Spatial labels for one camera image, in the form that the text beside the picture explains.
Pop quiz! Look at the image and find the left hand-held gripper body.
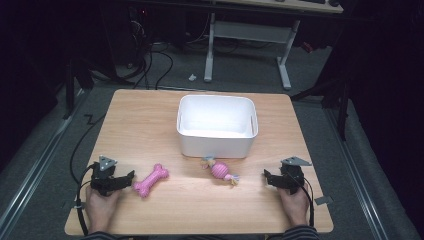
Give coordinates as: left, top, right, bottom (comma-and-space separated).
89, 155, 119, 197

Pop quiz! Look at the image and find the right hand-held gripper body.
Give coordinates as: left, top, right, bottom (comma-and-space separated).
279, 156, 313, 196

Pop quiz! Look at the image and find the pink bone toy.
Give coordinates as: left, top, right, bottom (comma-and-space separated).
132, 163, 170, 199

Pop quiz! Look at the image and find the pink ball rope toy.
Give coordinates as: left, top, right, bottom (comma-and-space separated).
200, 156, 240, 187

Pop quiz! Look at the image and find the white plastic bin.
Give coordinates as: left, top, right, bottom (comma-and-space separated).
176, 94, 260, 160

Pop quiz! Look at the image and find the person's right hand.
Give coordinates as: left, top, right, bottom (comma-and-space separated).
277, 185, 311, 228

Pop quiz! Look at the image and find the person's left hand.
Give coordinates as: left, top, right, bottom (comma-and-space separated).
85, 185, 123, 233

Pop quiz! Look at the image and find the black metal stand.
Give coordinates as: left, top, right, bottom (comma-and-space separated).
289, 74, 352, 142
62, 59, 95, 121

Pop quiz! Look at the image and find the white-legged wooden desk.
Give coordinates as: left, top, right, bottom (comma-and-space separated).
203, 0, 345, 91

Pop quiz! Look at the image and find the dark computer tower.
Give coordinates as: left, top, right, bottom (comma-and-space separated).
114, 4, 151, 69

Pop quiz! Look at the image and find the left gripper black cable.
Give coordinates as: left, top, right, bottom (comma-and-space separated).
75, 163, 101, 236

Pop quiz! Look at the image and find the black floor cable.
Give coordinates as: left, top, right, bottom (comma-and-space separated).
69, 113, 107, 186

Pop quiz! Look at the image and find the metal floor rail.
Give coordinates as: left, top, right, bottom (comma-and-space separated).
324, 108, 390, 240
0, 89, 86, 232

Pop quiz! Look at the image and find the bundle of black floor cables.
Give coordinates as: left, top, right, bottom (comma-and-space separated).
116, 39, 175, 91

